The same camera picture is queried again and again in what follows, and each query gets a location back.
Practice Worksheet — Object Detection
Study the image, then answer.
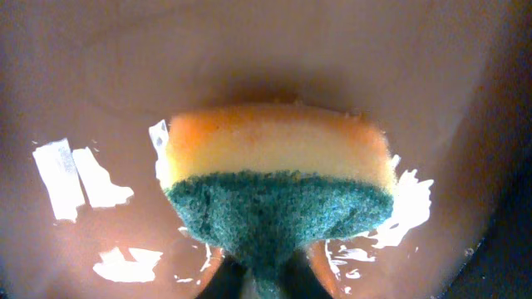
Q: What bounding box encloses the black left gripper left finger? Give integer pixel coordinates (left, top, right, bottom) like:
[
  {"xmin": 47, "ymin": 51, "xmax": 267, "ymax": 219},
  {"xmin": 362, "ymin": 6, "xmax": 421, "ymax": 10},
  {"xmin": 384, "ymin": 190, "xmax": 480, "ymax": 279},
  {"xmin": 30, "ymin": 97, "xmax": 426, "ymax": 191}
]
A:
[{"xmin": 196, "ymin": 257, "xmax": 248, "ymax": 299}]

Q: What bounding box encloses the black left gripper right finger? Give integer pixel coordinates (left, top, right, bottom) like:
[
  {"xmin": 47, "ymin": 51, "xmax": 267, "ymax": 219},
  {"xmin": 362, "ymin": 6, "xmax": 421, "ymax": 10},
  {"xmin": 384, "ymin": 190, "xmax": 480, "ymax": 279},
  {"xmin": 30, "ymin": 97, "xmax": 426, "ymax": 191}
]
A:
[{"xmin": 279, "ymin": 250, "xmax": 333, "ymax": 299}]

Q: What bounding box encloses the green yellow sponge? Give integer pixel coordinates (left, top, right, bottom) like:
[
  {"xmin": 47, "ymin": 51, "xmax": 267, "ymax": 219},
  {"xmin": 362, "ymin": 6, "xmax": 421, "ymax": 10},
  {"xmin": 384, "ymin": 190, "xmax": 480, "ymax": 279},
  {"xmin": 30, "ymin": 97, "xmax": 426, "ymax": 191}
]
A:
[{"xmin": 160, "ymin": 104, "xmax": 397, "ymax": 298}]

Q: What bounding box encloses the black plastic tray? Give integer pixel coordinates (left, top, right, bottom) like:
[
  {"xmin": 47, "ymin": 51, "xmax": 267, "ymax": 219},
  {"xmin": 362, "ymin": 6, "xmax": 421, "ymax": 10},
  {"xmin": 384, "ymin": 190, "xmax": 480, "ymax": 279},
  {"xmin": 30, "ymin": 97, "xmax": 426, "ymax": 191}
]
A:
[{"xmin": 1, "ymin": 1, "xmax": 531, "ymax": 298}]

